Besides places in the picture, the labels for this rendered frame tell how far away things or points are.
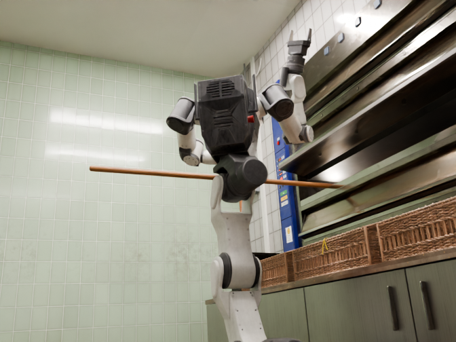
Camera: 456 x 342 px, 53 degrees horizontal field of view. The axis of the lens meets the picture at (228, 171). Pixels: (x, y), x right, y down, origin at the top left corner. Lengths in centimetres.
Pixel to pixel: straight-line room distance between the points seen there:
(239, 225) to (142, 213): 181
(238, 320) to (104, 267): 186
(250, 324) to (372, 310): 45
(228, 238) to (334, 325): 53
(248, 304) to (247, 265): 15
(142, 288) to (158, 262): 23
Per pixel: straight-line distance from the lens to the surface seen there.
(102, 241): 353
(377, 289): 170
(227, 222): 189
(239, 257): 185
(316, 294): 199
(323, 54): 312
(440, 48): 238
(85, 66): 403
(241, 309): 183
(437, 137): 227
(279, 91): 205
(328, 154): 286
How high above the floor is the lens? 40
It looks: 19 degrees up
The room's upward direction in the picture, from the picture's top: 3 degrees counter-clockwise
